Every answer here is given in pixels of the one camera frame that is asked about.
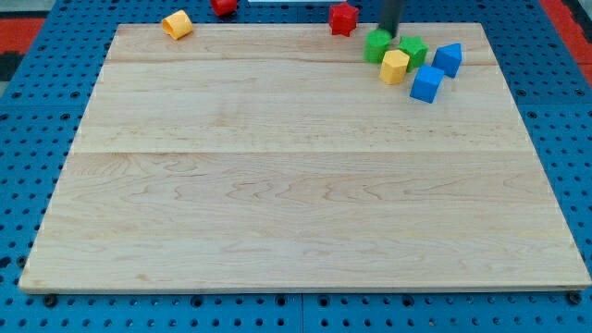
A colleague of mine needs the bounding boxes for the yellow hexagon block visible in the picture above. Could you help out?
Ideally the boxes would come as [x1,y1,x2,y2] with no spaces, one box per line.
[378,50,410,84]

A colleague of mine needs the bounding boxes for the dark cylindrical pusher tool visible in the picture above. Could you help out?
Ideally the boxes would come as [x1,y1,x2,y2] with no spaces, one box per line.
[378,0,406,37]

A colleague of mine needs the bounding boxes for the red star block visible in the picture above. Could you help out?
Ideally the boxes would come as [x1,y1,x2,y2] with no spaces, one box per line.
[328,2,359,37]

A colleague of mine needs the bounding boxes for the red round block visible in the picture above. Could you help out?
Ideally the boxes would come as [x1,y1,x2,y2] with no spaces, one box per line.
[210,0,238,17]

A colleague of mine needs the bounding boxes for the green cylinder block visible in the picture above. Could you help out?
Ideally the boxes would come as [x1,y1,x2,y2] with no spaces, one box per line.
[364,29,392,64]

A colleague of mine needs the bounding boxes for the blue pentagon block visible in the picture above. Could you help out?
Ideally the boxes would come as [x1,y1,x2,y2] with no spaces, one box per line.
[432,43,463,79]

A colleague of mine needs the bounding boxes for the blue cube block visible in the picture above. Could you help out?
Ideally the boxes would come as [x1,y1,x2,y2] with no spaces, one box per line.
[410,65,445,104]

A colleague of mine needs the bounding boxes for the wooden board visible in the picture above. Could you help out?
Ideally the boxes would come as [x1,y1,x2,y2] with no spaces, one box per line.
[18,23,591,294]

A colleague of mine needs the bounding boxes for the green star block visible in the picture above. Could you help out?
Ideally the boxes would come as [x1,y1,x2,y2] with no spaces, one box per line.
[398,36,428,72]

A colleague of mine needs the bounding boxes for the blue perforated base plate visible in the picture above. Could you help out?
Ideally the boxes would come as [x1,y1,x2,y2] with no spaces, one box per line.
[1,1,591,332]

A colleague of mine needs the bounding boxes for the yellow heart block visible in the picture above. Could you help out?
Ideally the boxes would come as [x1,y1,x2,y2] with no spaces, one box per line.
[161,10,193,40]

